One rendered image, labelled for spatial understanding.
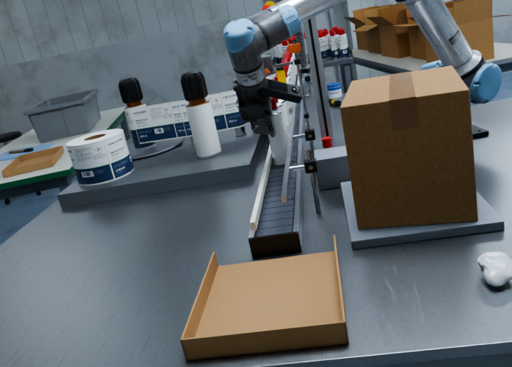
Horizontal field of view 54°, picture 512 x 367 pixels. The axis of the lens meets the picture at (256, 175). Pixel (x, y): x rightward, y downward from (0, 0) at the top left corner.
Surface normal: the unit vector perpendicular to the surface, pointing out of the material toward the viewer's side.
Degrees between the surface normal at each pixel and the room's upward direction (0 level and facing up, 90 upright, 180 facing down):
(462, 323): 0
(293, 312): 0
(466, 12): 100
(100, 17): 90
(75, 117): 95
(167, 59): 90
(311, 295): 0
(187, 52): 90
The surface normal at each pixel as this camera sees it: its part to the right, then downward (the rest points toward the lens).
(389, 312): -0.19, -0.93
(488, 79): 0.46, 0.29
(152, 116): -0.20, 0.34
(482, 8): 0.24, 0.40
